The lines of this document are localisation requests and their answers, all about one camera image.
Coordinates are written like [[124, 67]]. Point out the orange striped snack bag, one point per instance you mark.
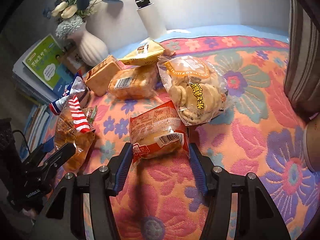
[[73, 127]]

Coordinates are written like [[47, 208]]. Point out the upright book row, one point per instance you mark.
[[32, 83]]

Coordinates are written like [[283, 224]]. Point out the grey striped pouch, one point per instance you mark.
[[301, 85]]

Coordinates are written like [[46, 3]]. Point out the flat book stack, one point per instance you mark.
[[34, 129]]

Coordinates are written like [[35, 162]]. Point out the white ribbed vase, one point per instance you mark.
[[92, 49]]

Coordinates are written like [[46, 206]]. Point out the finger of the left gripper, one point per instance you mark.
[[39, 153], [55, 161]]

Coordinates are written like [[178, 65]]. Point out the green cover book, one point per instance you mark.
[[44, 60]]

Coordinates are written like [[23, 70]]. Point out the red bread roll pack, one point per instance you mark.
[[158, 132]]

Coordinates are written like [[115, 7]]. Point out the barcode bread bun pack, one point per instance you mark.
[[135, 83]]

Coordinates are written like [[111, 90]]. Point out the artificial flower bouquet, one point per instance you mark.
[[70, 15]]

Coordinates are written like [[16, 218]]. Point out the blue white snack bag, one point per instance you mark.
[[76, 87]]

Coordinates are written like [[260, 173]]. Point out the yellow chips bag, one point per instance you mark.
[[144, 55]]

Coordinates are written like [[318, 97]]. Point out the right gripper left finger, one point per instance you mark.
[[118, 167]]

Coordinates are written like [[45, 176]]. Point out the brown pen holder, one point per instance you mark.
[[73, 61]]

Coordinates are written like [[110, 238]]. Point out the round cracker bag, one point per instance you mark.
[[197, 89]]

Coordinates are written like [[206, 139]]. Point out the orange toast bread pack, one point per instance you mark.
[[99, 77]]

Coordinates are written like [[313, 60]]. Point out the floral orange table mat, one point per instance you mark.
[[258, 133]]

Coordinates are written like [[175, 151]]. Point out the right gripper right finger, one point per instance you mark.
[[201, 166]]

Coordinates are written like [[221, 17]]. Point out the gold thermos bottle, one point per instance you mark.
[[311, 144]]

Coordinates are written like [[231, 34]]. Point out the white desk lamp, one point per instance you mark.
[[151, 19]]

